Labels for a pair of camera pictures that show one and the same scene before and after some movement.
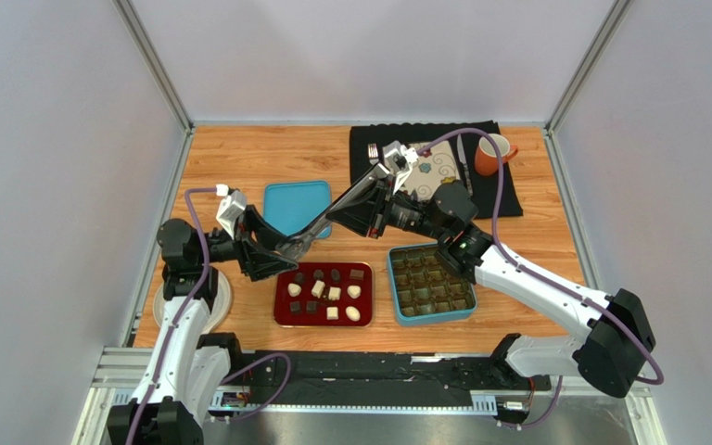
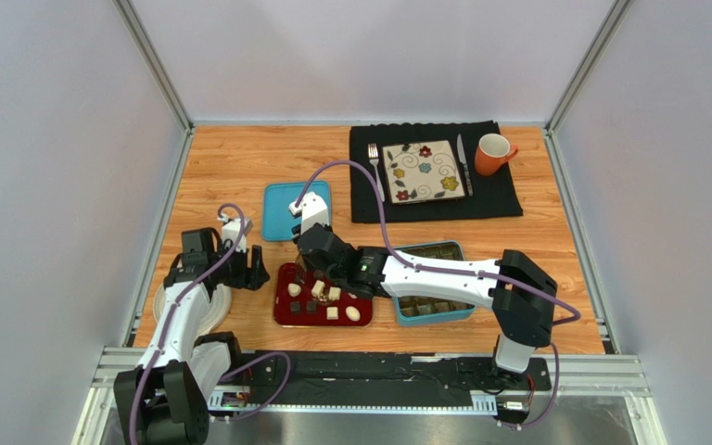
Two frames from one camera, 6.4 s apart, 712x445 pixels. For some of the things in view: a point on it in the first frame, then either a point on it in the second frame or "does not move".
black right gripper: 378,209 to 305,245
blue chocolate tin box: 423,289 does not move
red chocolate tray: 324,295 does not move
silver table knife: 467,176 does not move
